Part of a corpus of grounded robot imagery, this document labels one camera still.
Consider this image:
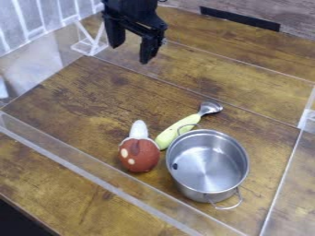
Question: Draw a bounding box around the clear acrylic corner bracket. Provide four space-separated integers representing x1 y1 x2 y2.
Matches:
70 22 108 56

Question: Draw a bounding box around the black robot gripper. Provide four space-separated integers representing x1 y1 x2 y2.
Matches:
102 0 166 65

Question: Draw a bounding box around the clear acrylic right barrier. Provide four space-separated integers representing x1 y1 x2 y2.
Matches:
260 87 315 236

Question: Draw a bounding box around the green handled metal spoon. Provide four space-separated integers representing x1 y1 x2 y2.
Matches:
154 100 222 150

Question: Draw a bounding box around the brown plush mushroom toy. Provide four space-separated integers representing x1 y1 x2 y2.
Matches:
117 120 160 172

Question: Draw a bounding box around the clear acrylic front barrier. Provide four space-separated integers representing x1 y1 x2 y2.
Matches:
0 111 245 236

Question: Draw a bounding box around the clear acrylic barrier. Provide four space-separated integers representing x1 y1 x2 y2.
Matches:
260 87 315 236
0 111 245 236

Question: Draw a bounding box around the stainless steel pot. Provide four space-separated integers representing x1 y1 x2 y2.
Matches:
165 129 249 210

